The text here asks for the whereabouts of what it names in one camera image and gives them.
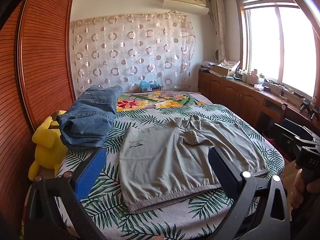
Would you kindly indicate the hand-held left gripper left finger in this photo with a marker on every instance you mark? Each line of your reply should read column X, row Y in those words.
column 91, row 172

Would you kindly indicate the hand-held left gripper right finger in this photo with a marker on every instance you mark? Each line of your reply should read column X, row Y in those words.
column 225, row 175

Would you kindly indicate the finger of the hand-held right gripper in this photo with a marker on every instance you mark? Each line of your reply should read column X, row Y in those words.
column 285, row 140

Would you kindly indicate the person's right hand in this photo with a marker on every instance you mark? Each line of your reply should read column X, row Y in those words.
column 297, row 187

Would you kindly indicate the yellow plush toy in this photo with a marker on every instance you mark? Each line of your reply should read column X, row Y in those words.
column 47, row 142

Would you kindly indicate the folded blue jeans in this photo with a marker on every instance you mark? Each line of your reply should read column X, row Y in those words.
column 87, row 117

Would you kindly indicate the leaf print bed sheet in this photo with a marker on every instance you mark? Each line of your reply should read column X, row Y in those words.
column 220, row 110

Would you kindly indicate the pink bottle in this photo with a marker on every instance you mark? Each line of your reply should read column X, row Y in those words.
column 255, row 77

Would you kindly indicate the white jar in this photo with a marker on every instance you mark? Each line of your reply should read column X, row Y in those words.
column 244, row 77

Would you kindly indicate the wooden cabinet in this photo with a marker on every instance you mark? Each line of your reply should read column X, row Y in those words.
column 225, row 90

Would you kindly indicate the wooden framed window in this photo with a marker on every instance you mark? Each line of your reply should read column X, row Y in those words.
column 295, row 47

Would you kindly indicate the open cardboard box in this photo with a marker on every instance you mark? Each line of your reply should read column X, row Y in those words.
column 222, row 68

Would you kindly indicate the floral blanket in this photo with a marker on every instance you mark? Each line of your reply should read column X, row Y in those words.
column 155, row 101

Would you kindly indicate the blue plastic bag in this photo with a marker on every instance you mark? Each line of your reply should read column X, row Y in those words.
column 145, row 85

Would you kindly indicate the wooden slatted wardrobe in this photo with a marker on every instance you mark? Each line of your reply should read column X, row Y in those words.
column 45, row 67

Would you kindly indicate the circle pattern sheer curtain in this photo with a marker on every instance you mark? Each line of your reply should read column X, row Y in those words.
column 125, row 50

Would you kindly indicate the tied patterned window curtain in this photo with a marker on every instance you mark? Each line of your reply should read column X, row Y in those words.
column 220, row 30

